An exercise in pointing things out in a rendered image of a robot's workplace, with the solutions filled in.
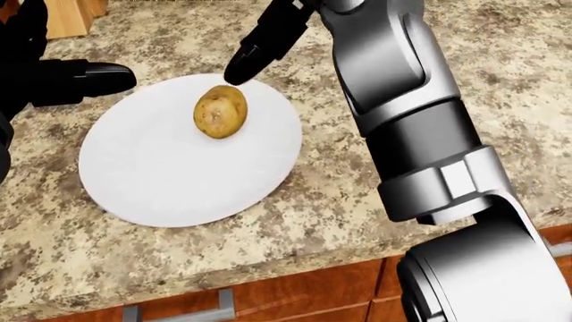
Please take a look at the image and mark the brown potato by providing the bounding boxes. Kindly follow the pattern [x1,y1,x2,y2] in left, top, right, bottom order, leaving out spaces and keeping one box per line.
[192,84,248,140]

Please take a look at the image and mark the wooden knife block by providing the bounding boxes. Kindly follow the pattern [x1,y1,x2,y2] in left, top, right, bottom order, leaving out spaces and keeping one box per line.
[45,0,111,40]

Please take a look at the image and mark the white round plate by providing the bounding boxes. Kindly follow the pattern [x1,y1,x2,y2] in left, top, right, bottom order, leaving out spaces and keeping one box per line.
[78,73,304,228]

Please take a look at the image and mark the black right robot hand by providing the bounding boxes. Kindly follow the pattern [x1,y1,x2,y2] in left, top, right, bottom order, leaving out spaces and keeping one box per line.
[223,0,322,86]

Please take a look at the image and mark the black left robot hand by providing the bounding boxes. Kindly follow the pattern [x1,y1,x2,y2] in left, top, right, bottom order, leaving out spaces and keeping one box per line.
[0,0,138,188]

